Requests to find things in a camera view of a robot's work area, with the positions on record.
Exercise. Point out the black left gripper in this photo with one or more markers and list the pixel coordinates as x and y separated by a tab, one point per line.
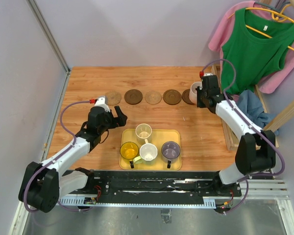
118	121

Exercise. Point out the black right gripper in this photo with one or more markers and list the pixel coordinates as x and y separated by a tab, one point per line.
199	104

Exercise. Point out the pink mug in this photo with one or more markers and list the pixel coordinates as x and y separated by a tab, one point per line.
193	91

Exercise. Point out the dark brown wooden coaster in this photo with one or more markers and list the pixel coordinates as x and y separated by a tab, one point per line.
185	97
172	97
133	96

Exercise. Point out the purple black mug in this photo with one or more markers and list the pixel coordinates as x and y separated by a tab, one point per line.
170	152

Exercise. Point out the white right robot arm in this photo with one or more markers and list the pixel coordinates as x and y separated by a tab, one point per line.
255	152

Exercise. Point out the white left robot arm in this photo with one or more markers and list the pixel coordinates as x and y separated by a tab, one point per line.
46	182

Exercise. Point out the cream mug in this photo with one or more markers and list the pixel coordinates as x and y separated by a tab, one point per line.
143	133

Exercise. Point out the yellow glass mug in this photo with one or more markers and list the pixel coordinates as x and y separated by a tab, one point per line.
129	152

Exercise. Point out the blue cloth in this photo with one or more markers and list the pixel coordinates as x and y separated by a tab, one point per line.
252	107

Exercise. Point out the white faceted mug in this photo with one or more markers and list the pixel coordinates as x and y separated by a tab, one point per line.
147	154

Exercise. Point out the yellow plastic tray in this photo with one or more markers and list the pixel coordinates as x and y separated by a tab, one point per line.
158	138

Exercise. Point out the green tank top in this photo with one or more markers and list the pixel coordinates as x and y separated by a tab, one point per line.
247	63

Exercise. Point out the pink t-shirt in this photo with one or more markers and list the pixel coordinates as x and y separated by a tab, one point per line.
222	34

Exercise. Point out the yellow clothes hanger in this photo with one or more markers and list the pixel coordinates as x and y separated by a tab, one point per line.
250	27

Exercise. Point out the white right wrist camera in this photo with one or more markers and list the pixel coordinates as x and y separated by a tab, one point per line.
205	74

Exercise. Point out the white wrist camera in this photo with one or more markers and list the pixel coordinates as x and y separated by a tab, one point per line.
100	105
205	74

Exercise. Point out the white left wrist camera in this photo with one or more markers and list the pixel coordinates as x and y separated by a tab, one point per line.
100	105

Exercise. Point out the light wooden rack frame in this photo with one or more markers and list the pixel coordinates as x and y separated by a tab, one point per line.
283	117

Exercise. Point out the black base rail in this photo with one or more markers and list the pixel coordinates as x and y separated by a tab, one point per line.
200	183

